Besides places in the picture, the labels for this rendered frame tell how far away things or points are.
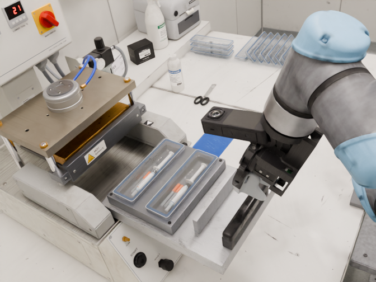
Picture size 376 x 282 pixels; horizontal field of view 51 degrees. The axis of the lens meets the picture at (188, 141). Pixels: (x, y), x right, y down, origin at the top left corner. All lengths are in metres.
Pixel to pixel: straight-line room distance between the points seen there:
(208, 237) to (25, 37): 0.60
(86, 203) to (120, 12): 1.19
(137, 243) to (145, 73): 0.84
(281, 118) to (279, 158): 0.09
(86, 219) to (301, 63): 0.53
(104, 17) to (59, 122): 1.00
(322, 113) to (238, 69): 1.18
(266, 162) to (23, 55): 0.63
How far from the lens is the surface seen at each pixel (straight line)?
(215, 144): 1.25
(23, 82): 1.04
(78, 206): 0.83
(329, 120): 0.43
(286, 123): 0.52
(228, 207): 0.79
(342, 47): 0.44
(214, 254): 0.73
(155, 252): 0.94
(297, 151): 0.57
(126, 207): 0.81
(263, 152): 0.59
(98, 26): 1.78
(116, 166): 0.98
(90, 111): 0.87
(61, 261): 1.09
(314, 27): 0.45
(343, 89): 0.43
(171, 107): 1.44
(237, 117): 0.60
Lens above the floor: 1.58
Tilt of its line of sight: 41 degrees down
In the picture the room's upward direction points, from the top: 9 degrees counter-clockwise
